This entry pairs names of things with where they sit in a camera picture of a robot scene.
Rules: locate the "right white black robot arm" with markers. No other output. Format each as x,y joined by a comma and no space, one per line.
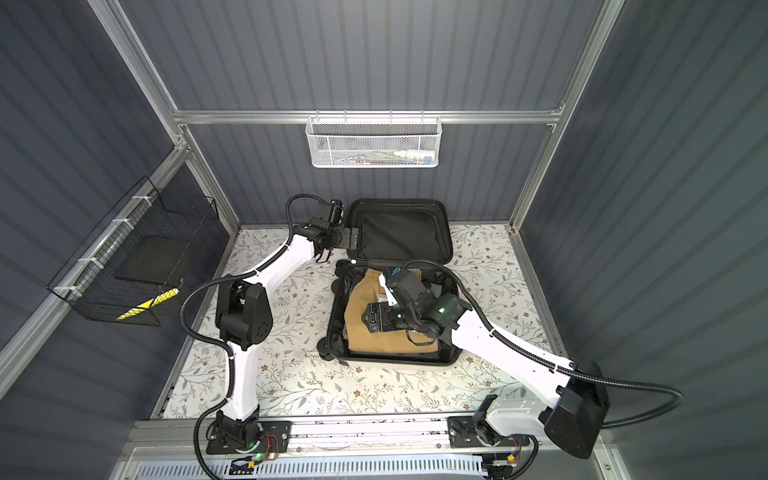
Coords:
567,411

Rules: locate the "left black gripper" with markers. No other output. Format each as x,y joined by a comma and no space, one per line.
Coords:
345,233

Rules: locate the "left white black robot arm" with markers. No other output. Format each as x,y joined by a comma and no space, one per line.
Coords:
245,319

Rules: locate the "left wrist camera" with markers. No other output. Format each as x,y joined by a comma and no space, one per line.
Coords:
336,212

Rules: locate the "yellow black striped item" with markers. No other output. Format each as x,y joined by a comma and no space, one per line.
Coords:
149,304

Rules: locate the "floral table cloth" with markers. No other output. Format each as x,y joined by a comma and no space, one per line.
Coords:
293,380

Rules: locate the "black wire mesh basket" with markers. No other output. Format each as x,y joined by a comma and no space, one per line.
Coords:
145,251

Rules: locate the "aluminium mounting rail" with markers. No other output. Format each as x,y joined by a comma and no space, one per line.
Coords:
435,432

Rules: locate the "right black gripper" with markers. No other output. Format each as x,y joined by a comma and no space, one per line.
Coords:
373,316

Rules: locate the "white perforated vent panel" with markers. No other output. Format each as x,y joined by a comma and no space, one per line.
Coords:
354,467

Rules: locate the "white wire mesh basket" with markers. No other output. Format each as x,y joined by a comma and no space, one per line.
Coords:
374,142

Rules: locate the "black hard-shell suitcase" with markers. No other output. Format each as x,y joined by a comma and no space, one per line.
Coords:
392,232

